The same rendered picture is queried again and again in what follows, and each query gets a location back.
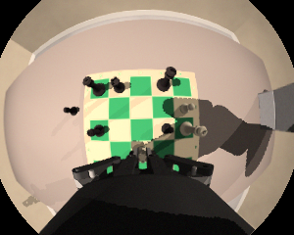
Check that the green and cream chessboard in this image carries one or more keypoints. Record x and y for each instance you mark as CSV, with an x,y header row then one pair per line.
x,y
134,118

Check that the white rook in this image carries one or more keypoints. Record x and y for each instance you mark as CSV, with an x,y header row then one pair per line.
x,y
142,154

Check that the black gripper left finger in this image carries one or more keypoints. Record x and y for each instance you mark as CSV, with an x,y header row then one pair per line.
x,y
91,172

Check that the white king chess piece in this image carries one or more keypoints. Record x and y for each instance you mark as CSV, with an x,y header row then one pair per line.
x,y
186,129

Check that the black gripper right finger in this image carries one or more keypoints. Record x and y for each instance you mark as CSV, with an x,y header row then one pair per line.
x,y
190,168

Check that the white pawn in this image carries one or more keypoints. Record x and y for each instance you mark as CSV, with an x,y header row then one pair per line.
x,y
185,108

